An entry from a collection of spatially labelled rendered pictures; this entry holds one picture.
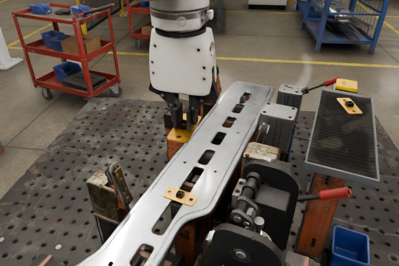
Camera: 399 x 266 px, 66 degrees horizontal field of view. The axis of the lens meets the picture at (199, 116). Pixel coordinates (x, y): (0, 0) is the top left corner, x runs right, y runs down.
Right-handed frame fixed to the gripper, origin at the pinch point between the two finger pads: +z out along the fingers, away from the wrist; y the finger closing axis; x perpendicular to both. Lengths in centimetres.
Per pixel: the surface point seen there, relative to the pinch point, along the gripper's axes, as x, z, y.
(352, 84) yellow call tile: -53, 14, -36
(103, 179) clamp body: -4.3, 25.1, 23.6
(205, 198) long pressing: -9.5, 29.7, -0.9
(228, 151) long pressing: -29.5, 29.9, -2.6
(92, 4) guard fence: -407, 84, 302
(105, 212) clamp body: -1.6, 34.3, 23.3
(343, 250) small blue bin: -28, 60, -41
